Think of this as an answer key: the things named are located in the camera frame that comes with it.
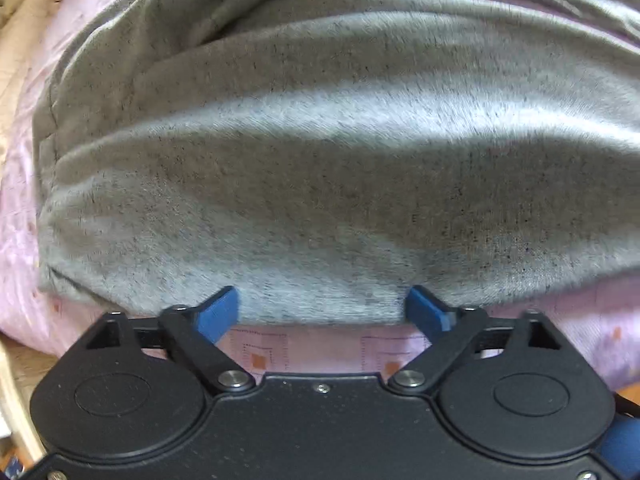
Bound cream duvet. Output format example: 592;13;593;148
1;0;55;131

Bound purple patterned bed sheet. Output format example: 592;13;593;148
1;0;639;389

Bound grey heathered pants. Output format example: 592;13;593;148
32;0;639;324

